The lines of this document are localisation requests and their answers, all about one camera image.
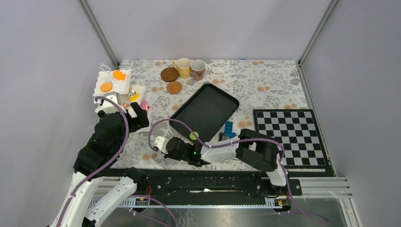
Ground green round cookie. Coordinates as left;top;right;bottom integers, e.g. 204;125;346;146
189;131;199;140

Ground pink square cake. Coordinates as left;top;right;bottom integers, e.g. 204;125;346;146
140;101;150;111

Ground yellow cake slice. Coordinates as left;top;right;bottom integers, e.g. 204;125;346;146
128;89;140;102

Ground orange round biscuit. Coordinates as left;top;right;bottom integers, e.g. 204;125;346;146
100;82;113;93

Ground black serving tray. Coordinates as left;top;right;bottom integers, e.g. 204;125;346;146
170;83;240;142

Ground orange fish biscuit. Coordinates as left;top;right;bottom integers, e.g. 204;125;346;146
113;70;126;80

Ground light brown round coaster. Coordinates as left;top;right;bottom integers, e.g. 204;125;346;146
166;81;183;95

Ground dark brown round coaster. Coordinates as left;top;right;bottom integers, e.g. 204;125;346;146
160;67;179;82

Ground yellow mug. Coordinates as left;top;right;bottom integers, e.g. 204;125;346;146
173;58;191;79

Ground pink patterned mug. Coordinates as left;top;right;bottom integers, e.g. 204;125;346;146
191;60;206;81

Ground silver tongs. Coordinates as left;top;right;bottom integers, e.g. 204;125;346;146
136;142;166;169

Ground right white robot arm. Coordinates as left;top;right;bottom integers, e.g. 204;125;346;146
155;129;290;195

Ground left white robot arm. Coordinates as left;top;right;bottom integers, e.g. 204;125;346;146
51;103;149;227

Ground white tiered dessert stand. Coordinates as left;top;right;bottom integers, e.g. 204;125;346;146
93;64;152;133

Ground blue lego block stack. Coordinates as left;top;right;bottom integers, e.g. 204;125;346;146
219;121;236;141

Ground black white checkerboard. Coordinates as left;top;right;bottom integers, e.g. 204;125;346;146
253;109;335;177

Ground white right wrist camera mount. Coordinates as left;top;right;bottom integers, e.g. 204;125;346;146
155;136;169;154

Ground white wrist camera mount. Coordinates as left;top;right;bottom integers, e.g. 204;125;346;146
155;136;169;154
98;92;125;114

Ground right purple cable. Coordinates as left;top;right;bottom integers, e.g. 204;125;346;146
148;118;330;226

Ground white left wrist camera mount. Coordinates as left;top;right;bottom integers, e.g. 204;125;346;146
98;92;125;114

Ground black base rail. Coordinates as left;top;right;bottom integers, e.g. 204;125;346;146
135;169;302;206

